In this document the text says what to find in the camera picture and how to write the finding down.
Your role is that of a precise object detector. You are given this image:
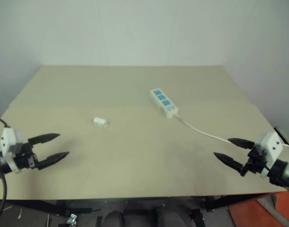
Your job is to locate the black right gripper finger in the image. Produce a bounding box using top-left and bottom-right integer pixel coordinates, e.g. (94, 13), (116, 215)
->
(213, 152), (245, 173)
(228, 138), (255, 150)

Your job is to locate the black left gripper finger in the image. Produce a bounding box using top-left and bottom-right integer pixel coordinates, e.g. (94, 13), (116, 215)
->
(37, 151), (70, 171)
(28, 133), (61, 145)

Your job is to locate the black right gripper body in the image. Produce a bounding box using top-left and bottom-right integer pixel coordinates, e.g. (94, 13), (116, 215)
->
(240, 144), (270, 178)

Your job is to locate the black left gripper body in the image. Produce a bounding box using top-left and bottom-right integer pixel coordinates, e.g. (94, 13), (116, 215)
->
(13, 141), (41, 170)

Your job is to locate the white plug adapter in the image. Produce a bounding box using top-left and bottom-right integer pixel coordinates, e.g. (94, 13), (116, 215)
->
(93, 116), (109, 130)

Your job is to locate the white blue power strip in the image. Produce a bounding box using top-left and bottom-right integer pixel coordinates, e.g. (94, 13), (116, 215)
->
(149, 88), (180, 119)

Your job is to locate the orange floor mat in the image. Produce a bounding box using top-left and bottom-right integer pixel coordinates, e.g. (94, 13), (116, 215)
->
(228, 190), (289, 227)

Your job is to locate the small metal clamp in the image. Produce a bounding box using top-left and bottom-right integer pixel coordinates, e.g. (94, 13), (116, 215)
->
(66, 213), (78, 226)

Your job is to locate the dark rounded shape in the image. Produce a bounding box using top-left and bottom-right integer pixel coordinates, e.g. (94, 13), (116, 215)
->
(104, 210), (123, 227)

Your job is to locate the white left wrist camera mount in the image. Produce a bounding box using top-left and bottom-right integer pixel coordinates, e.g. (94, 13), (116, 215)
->
(0, 127), (24, 175)

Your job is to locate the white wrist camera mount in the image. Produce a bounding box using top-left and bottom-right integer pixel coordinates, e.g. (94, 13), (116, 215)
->
(0, 127), (24, 175)
(256, 132), (283, 178)

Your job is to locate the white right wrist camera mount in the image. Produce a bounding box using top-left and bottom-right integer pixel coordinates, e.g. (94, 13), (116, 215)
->
(256, 132), (283, 178)

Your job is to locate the white power strip cord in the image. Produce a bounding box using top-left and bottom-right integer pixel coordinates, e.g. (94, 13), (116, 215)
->
(174, 114), (289, 150)

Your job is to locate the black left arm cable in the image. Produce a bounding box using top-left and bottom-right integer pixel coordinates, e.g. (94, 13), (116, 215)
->
(0, 113), (10, 227)

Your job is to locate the black table frame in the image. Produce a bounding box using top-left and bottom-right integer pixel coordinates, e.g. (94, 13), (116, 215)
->
(0, 193), (277, 227)

